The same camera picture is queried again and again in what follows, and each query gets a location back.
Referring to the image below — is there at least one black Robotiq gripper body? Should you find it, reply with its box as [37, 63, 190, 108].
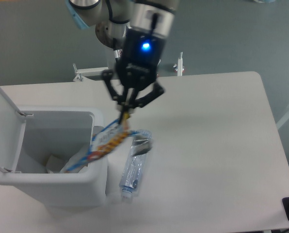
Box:
[114, 27, 166, 90]

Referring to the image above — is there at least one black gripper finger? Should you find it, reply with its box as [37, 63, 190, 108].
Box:
[128, 82, 165, 114]
[101, 69, 132, 125]

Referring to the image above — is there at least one colourful raccoon snack bag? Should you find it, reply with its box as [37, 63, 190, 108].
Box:
[60, 113, 152, 173]

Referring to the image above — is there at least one crushed clear plastic bottle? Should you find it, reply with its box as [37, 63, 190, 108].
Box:
[119, 130, 153, 203]

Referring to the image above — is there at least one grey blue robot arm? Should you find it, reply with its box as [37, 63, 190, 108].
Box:
[65, 0, 179, 124]

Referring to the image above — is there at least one white trash can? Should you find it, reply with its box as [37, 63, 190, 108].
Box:
[0, 106, 108, 207]

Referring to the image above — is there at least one white trash can lid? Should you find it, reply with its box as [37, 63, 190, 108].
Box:
[0, 87, 26, 172]

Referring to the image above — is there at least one white levelling foot bracket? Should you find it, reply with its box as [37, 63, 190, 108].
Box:
[173, 52, 185, 76]

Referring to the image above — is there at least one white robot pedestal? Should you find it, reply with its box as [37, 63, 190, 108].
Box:
[72, 20, 128, 83]

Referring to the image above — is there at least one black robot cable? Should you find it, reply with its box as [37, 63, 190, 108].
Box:
[105, 0, 124, 66]

